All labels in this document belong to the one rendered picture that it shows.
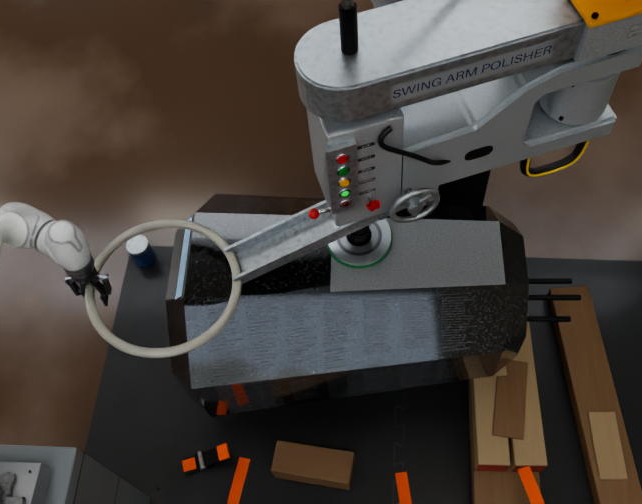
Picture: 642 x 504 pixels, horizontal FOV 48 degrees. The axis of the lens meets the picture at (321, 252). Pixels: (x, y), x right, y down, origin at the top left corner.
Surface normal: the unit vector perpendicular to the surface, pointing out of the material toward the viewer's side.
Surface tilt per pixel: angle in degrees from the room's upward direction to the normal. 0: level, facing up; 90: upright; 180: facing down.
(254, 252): 17
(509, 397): 0
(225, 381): 45
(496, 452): 0
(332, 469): 0
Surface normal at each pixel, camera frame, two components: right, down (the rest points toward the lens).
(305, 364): -0.04, 0.27
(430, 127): -0.14, -0.46
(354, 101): 0.21, 0.85
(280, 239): -0.34, -0.38
